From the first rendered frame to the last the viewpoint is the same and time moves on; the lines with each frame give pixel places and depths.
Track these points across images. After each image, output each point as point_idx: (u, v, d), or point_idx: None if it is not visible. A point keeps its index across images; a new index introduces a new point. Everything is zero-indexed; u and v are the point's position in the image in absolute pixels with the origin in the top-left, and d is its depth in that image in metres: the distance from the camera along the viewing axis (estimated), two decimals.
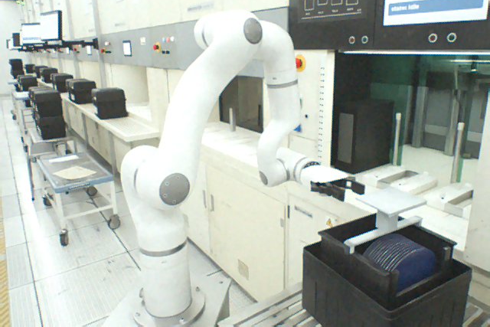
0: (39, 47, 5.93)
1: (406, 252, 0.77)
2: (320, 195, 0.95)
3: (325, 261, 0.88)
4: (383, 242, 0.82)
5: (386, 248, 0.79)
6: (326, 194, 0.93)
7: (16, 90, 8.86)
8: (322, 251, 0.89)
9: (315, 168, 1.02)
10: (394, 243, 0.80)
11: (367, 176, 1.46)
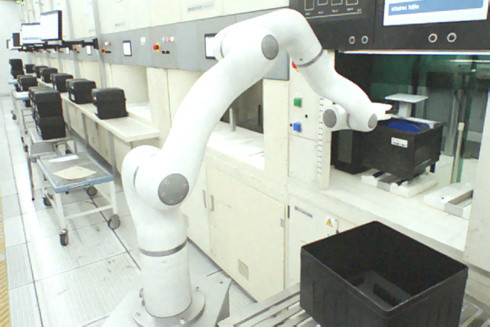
0: (39, 47, 5.93)
1: None
2: (390, 117, 1.27)
3: (416, 152, 1.28)
4: (410, 122, 1.38)
5: (416, 122, 1.38)
6: None
7: (16, 90, 8.86)
8: (412, 149, 1.28)
9: None
10: None
11: (367, 176, 1.46)
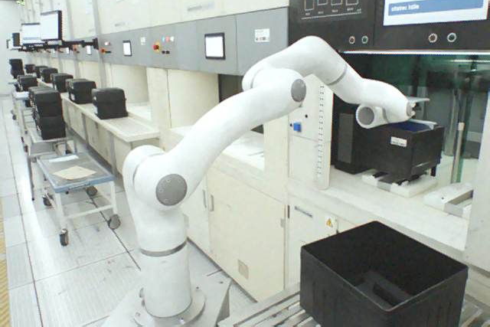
0: (39, 47, 5.93)
1: None
2: (414, 114, 1.33)
3: (416, 152, 1.29)
4: (411, 124, 1.39)
5: (417, 124, 1.39)
6: None
7: (16, 90, 8.86)
8: (411, 148, 1.28)
9: None
10: (411, 122, 1.41)
11: (367, 176, 1.47)
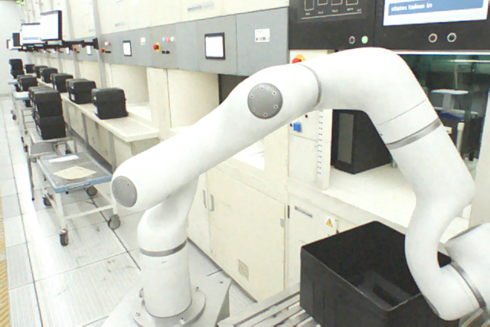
0: (39, 47, 5.93)
1: None
2: None
3: None
4: (452, 114, 1.56)
5: (458, 114, 1.56)
6: None
7: (16, 90, 8.86)
8: (456, 135, 1.45)
9: None
10: (452, 112, 1.58)
11: None
